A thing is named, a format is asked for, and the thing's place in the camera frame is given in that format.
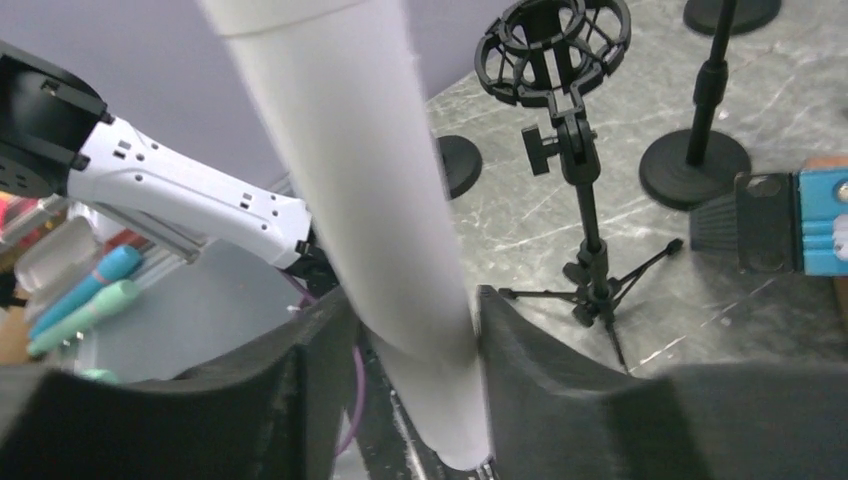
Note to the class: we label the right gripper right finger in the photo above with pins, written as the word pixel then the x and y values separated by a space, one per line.
pixel 557 414

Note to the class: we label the white microphone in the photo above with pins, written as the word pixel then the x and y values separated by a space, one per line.
pixel 338 89

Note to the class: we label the blue network switch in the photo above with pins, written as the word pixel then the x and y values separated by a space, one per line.
pixel 779 222

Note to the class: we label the black tripod shock-mount stand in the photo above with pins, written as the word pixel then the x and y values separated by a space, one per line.
pixel 549 55

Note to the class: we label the teal marker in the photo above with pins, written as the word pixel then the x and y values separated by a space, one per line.
pixel 70 316

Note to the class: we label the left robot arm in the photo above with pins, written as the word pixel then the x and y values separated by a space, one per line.
pixel 58 138

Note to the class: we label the black round-base clip stand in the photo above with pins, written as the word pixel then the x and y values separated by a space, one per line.
pixel 462 164

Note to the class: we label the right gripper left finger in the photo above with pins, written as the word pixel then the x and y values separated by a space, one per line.
pixel 270 409

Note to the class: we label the black round-base shock-mount stand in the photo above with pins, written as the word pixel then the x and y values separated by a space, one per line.
pixel 686 168

